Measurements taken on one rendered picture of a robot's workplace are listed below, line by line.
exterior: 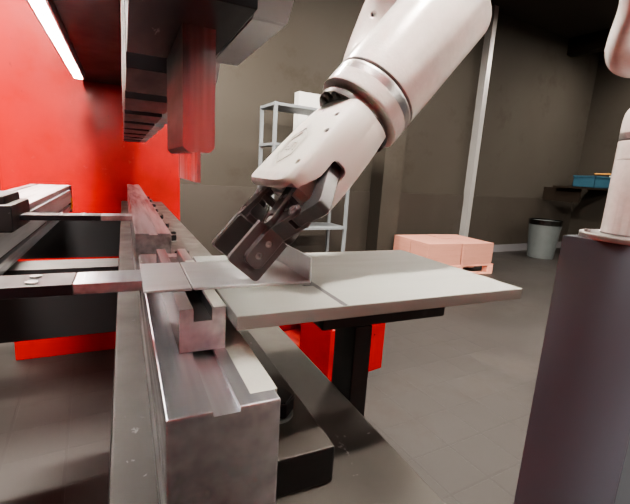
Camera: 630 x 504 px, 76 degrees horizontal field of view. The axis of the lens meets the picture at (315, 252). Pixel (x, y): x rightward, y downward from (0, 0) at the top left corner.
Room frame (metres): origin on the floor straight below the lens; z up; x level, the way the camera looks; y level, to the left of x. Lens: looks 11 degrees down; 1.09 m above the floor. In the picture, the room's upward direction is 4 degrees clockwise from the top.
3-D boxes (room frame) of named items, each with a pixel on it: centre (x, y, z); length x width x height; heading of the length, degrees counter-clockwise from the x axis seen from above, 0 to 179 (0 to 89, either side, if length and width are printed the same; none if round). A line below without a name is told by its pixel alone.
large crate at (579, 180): (6.84, -4.54, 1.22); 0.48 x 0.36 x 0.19; 119
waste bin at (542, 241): (6.25, -3.56, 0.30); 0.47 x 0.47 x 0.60
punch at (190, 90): (0.31, 0.10, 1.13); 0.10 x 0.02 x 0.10; 26
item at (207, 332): (0.34, 0.11, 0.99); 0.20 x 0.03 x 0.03; 26
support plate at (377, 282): (0.38, -0.03, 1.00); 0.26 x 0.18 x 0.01; 116
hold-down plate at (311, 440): (0.37, 0.07, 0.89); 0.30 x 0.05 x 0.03; 26
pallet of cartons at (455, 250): (4.96, -1.59, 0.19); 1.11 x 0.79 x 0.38; 119
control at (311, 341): (0.89, -0.05, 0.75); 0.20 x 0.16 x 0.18; 37
